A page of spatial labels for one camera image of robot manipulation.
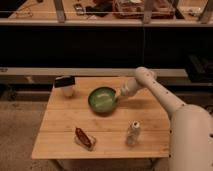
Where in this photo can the yellow sponge-tipped end effector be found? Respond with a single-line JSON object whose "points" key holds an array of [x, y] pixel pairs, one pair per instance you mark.
{"points": [[118, 94]]}

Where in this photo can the green ceramic bowl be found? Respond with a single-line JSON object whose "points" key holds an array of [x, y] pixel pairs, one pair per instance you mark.
{"points": [[102, 100]]}

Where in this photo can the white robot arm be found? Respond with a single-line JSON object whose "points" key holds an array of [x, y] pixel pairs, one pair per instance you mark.
{"points": [[191, 126]]}

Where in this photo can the wooden table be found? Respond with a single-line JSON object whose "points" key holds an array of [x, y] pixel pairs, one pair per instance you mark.
{"points": [[55, 139]]}

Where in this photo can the red object on wrapper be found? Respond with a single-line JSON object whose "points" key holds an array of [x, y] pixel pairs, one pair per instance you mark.
{"points": [[84, 140]]}

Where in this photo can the black box on cup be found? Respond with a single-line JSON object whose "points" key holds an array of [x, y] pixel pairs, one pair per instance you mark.
{"points": [[64, 81]]}

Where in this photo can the red tray on shelf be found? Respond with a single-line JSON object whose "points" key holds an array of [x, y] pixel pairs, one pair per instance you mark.
{"points": [[162, 9]]}

